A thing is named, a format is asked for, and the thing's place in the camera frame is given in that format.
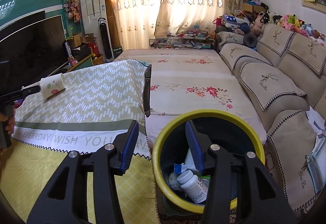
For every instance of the teal tv stand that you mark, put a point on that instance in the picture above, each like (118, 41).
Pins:
(84, 63)

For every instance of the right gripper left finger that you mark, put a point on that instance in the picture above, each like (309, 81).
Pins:
(64, 197)

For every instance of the left hand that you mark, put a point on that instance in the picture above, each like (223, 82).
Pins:
(9, 123)

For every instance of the artificial flower decoration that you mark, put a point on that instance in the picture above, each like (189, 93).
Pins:
(72, 9)

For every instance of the black tower fan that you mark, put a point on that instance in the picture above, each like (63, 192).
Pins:
(105, 39)

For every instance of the white standing air conditioner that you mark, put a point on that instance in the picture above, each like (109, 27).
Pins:
(92, 11)

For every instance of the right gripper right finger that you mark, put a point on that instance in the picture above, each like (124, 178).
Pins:
(259, 199)

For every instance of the white paper cup with dots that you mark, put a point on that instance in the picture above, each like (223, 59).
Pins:
(52, 85)

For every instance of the plush toy pile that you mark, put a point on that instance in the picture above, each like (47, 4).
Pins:
(240, 24)

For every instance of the white pill bottle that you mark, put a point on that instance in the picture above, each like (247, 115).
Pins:
(195, 189)

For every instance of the zigzag patterned tablecloth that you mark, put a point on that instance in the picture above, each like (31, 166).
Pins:
(97, 104)

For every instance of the low shelf with books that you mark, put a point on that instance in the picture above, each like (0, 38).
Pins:
(183, 41)

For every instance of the beige sofa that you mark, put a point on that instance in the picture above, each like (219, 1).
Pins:
(283, 74)

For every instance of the yellow rimmed trash bin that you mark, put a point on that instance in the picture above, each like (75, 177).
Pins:
(198, 130)

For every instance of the black television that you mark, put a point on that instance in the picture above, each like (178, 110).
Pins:
(32, 53)

